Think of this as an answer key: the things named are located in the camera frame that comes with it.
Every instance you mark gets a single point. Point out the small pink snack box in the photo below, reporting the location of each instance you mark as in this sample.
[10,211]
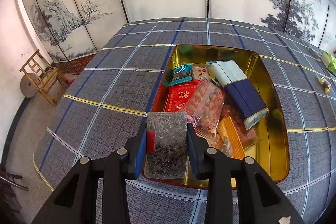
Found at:
[200,72]

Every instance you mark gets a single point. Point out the green tissue pack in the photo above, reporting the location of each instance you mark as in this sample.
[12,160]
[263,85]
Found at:
[329,62]

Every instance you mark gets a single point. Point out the navy and pale packet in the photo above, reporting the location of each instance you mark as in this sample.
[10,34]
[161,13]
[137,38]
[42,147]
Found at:
[244,95]

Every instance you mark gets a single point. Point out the orange snack packet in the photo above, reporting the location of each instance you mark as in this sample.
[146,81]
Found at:
[231,134]

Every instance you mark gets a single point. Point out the red snack packet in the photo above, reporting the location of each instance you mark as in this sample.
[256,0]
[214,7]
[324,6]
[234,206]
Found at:
[178,96]

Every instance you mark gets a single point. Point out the dark sesame snack packet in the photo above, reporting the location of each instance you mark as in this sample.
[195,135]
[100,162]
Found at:
[168,140]

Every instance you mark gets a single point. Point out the blue plaid tablecloth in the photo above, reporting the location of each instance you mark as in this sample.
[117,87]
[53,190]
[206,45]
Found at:
[105,82]

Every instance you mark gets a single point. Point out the dark wooden chair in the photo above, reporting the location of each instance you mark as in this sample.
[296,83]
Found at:
[10,176]

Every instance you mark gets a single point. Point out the clear orange biscuit packet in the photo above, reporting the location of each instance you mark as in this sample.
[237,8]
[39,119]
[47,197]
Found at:
[245,134]

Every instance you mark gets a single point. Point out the round stone disc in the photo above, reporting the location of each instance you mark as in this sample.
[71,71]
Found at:
[27,88]

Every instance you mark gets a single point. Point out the red tin box gold inside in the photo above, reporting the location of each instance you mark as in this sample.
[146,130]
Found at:
[273,134]

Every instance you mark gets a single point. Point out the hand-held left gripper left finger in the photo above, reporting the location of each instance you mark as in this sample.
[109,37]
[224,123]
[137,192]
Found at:
[140,150]

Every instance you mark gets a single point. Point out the small blue candy packet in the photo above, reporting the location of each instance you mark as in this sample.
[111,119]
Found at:
[181,73]

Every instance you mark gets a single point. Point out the light wooden chair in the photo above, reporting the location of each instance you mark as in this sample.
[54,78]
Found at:
[50,77]

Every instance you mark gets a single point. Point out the yellow wrapped candy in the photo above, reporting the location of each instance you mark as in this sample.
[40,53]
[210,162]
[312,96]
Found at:
[325,85]

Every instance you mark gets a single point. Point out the clear peanut snack packet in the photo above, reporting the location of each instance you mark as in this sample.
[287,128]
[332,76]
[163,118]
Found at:
[207,103]

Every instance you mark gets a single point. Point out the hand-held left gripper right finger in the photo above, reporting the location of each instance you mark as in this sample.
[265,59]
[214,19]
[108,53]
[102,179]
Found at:
[195,153]

